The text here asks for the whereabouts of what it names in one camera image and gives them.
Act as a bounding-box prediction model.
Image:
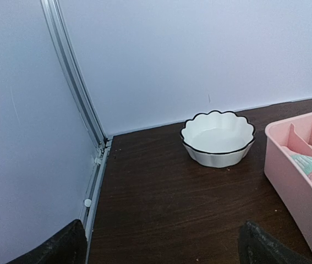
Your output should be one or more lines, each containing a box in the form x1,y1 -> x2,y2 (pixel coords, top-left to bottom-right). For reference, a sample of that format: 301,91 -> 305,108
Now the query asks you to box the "white scalloped ceramic bowl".
180,111 -> 255,168

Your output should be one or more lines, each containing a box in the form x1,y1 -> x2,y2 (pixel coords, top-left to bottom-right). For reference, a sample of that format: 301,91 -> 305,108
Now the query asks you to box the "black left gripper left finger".
10,219 -> 87,264

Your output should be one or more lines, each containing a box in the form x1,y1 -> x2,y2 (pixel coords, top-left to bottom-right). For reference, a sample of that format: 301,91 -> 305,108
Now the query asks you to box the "left aluminium frame post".
41,0 -> 112,150

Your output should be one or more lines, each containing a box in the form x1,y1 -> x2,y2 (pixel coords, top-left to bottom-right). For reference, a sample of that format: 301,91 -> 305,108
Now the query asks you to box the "pink divided organizer tray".
264,112 -> 312,251

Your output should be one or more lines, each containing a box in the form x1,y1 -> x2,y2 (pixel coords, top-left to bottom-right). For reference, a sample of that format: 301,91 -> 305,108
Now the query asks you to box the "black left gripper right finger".
238,221 -> 312,264

